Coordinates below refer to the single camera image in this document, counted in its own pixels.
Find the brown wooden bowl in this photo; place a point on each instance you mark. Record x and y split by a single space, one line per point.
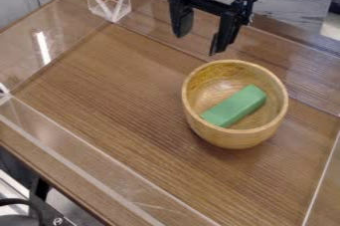
213 82

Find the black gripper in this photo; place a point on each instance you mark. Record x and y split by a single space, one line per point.
181 16

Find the clear acrylic tray wall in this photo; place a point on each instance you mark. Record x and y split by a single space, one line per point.
91 115

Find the black table leg bracket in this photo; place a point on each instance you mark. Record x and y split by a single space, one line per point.
52 217

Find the green rectangular block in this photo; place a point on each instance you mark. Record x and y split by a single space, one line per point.
236 107

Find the clear acrylic corner bracket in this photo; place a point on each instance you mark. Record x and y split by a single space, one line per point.
112 10

